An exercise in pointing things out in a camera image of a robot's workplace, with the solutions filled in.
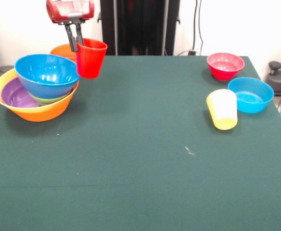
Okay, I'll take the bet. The purple bowl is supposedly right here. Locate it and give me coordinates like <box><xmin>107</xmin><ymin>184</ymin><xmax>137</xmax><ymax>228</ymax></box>
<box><xmin>0</xmin><ymin>77</ymin><xmax>42</xmax><ymax>108</ymax></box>

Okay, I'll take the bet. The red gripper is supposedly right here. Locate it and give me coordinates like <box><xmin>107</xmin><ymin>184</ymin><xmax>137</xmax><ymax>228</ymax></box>
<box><xmin>46</xmin><ymin>0</ymin><xmax>95</xmax><ymax>52</ymax></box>

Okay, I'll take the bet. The black wall cable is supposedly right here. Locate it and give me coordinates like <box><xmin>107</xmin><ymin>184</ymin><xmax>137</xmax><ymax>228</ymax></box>
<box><xmin>193</xmin><ymin>0</ymin><xmax>203</xmax><ymax>52</ymax></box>

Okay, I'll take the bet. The yellow cup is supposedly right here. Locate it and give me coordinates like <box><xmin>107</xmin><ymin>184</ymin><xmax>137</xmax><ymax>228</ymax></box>
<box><xmin>206</xmin><ymin>89</ymin><xmax>238</xmax><ymax>131</ymax></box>

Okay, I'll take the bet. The small green bowl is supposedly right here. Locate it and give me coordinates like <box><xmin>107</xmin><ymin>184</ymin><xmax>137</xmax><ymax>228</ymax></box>
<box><xmin>29</xmin><ymin>88</ymin><xmax>73</xmax><ymax>105</ymax></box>

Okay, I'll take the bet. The large yellow bowl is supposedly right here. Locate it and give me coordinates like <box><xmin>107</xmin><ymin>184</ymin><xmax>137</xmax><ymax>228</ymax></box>
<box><xmin>0</xmin><ymin>68</ymin><xmax>80</xmax><ymax>123</ymax></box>

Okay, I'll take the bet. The deep blue bowl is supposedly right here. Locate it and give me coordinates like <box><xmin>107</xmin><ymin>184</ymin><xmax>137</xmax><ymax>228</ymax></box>
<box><xmin>14</xmin><ymin>54</ymin><xmax>80</xmax><ymax>99</ymax></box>

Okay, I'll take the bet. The small orange bowl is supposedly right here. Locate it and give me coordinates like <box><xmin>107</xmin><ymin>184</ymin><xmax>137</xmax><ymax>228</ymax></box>
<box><xmin>50</xmin><ymin>44</ymin><xmax>77</xmax><ymax>63</ymax></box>

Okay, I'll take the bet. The shallow blue bowl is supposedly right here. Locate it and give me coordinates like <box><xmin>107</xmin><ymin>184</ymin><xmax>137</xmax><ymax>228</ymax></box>
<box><xmin>228</xmin><ymin>77</ymin><xmax>275</xmax><ymax>114</ymax></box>

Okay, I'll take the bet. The red cup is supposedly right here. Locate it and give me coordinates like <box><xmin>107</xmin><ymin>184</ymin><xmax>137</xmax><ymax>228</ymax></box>
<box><xmin>76</xmin><ymin>38</ymin><xmax>108</xmax><ymax>79</ymax></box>

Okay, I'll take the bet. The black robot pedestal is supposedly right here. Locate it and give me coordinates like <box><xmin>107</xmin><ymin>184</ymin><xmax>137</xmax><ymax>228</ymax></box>
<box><xmin>97</xmin><ymin>0</ymin><xmax>181</xmax><ymax>56</ymax></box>

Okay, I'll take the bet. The small pink bowl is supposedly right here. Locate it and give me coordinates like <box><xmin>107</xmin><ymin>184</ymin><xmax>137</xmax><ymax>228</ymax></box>
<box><xmin>207</xmin><ymin>52</ymin><xmax>246</xmax><ymax>82</ymax></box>

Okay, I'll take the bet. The grey cable plug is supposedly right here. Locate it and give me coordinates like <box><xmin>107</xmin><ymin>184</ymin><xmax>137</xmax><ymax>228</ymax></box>
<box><xmin>176</xmin><ymin>49</ymin><xmax>202</xmax><ymax>56</ymax></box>

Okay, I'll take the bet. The dark green tablecloth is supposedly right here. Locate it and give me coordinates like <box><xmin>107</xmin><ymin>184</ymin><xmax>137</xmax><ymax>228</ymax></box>
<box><xmin>0</xmin><ymin>54</ymin><xmax>281</xmax><ymax>231</ymax></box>

